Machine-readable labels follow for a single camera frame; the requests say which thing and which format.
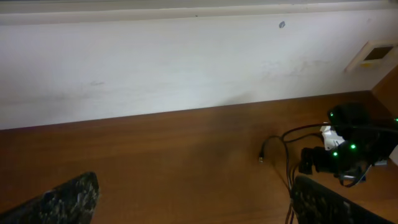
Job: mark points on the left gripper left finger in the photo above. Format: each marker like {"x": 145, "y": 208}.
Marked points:
{"x": 72, "y": 202}

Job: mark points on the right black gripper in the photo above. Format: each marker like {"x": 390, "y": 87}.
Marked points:
{"x": 347, "y": 165}

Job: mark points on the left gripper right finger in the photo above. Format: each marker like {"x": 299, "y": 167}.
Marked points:
{"x": 315, "y": 204}

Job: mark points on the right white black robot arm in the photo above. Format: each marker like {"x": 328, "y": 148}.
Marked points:
{"x": 353, "y": 142}

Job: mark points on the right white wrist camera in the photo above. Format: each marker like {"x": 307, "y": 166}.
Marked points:
{"x": 330, "y": 138}

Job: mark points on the beige wall socket box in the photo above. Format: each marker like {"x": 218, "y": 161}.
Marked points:
{"x": 374, "y": 54}

